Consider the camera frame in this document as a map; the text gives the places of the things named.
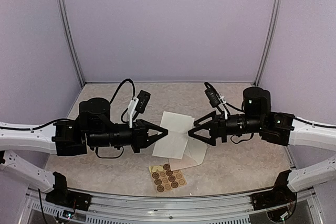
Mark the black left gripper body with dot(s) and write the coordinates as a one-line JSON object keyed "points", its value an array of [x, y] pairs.
{"points": [[138, 131]]}

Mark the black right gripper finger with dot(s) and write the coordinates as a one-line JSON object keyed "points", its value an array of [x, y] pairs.
{"points": [[205, 133], [204, 119]]}

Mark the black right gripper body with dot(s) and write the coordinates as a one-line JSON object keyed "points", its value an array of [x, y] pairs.
{"points": [[220, 130]]}

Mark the pink envelope with cream flap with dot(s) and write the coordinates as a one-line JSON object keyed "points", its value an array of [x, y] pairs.
{"points": [[194, 154]]}

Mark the cream letter with ornate border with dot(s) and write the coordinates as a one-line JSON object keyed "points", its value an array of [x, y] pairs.
{"points": [[174, 144]]}

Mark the brown seal sticker sheet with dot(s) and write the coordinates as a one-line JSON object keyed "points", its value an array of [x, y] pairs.
{"points": [[165, 179]]}

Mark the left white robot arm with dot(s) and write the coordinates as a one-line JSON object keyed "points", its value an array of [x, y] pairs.
{"points": [[92, 129]]}

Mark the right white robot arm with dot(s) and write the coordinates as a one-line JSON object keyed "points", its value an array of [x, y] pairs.
{"points": [[256, 117]]}

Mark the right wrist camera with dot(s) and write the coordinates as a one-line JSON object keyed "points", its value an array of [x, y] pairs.
{"points": [[212, 95]]}

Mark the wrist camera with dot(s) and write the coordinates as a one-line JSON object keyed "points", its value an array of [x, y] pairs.
{"points": [[143, 99], [212, 95]]}

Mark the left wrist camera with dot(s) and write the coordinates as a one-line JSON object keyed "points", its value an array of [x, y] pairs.
{"points": [[143, 99]]}

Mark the front aluminium rail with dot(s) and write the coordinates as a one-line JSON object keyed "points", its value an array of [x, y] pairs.
{"points": [[230, 208]]}

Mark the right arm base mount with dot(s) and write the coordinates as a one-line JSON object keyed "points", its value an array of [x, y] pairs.
{"points": [[272, 198]]}

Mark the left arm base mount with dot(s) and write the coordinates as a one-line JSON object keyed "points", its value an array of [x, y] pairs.
{"points": [[70, 199]]}

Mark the right aluminium frame post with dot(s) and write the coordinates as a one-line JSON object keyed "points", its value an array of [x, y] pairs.
{"points": [[268, 42]]}

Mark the aluminium frame post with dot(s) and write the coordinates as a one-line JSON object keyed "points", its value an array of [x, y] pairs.
{"points": [[70, 42], [268, 42]]}

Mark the left aluminium frame post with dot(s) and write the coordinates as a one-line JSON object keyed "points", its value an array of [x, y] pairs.
{"points": [[70, 42]]}

